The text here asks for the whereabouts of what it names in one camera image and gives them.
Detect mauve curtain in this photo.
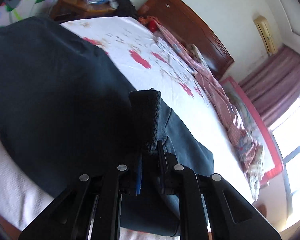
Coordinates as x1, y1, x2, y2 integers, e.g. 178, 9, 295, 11
239, 45, 300, 127

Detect dark wooden headboard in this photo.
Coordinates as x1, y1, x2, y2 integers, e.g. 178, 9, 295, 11
138, 0, 234, 80

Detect wooden chair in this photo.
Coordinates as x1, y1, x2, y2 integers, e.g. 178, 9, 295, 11
50, 0, 115, 21

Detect black clothes pile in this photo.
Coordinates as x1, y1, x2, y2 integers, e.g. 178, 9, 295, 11
109, 0, 139, 20

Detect pink bed guard rail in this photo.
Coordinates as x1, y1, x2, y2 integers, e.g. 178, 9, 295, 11
221, 77, 283, 187

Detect red pillow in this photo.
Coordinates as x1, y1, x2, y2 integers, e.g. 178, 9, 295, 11
147, 20, 158, 33

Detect red checkered quilt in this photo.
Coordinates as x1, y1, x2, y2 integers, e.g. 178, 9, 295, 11
139, 16, 264, 200

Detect white floral bed sheet mattress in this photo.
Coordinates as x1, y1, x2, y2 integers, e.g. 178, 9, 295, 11
0, 16, 257, 240

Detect window with dark frame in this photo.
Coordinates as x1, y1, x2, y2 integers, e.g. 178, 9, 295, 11
270, 95, 300, 230

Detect dark navy pants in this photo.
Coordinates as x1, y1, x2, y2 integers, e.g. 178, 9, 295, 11
0, 17, 213, 236

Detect beige wall air conditioner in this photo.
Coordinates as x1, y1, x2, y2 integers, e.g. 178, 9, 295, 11
254, 15, 277, 54

